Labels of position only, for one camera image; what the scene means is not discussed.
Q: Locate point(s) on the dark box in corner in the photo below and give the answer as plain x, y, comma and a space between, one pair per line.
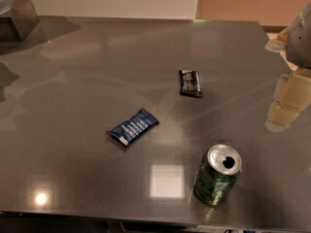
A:
18, 22

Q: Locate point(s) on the black chocolate bar wrapper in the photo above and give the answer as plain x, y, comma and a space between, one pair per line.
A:
190, 83

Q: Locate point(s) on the green soda can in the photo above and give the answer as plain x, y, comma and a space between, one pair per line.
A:
220, 169

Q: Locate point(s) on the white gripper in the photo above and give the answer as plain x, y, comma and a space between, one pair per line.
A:
299, 44

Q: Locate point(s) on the blue snack bar wrapper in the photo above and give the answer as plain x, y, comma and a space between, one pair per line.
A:
131, 129

